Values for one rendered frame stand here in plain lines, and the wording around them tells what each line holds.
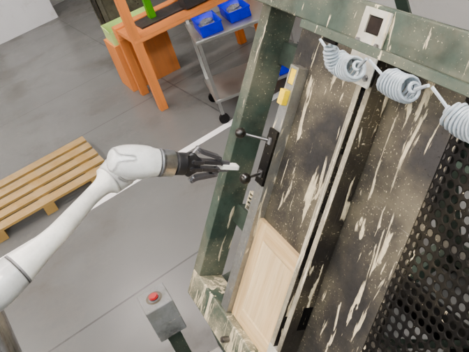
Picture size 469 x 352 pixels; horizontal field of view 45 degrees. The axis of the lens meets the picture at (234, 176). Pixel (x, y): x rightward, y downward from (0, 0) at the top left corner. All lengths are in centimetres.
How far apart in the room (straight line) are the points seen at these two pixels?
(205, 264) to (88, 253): 206
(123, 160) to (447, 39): 95
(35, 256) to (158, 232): 255
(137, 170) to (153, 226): 249
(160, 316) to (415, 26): 147
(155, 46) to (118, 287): 309
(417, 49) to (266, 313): 104
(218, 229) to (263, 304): 41
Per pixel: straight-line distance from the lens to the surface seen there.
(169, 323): 235
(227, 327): 217
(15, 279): 161
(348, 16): 159
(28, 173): 544
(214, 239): 227
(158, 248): 400
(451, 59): 132
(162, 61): 627
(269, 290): 196
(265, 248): 197
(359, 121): 153
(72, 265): 427
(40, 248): 163
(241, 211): 220
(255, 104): 208
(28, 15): 987
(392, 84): 126
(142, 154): 173
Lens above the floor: 251
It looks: 35 degrees down
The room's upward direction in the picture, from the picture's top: 19 degrees counter-clockwise
